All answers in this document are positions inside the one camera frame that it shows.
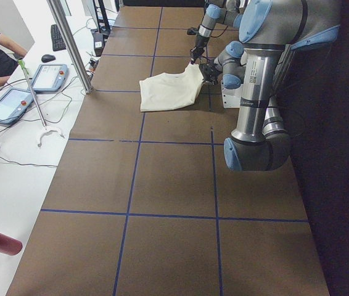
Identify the near blue teach pendant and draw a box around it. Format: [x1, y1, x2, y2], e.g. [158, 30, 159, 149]
[0, 88, 33, 125]

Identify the blue teach pendant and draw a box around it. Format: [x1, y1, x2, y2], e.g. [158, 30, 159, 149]
[0, 88, 33, 125]
[30, 64, 68, 93]

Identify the black computer mouse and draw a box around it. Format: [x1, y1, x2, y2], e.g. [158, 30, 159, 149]
[41, 54, 56, 63]

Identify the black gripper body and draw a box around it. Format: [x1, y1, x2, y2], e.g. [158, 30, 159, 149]
[200, 64, 221, 83]
[191, 34, 209, 60]

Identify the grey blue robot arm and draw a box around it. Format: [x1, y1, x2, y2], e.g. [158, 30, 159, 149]
[190, 1, 341, 171]
[187, 1, 248, 64]

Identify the cream long-sleeve cat shirt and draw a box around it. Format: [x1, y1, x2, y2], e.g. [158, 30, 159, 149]
[139, 64, 203, 112]

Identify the metal reacher grabber stick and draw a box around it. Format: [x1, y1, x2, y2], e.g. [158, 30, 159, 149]
[18, 59, 64, 147]

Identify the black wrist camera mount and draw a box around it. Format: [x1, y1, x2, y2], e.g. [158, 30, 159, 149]
[186, 27, 199, 36]

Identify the aluminium frame post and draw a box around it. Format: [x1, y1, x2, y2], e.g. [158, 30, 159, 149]
[47, 0, 92, 94]

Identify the black keyboard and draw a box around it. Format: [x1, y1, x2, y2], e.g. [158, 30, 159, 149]
[51, 24, 66, 52]

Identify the far blue teach pendant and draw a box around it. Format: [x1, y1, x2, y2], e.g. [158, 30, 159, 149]
[30, 64, 68, 93]

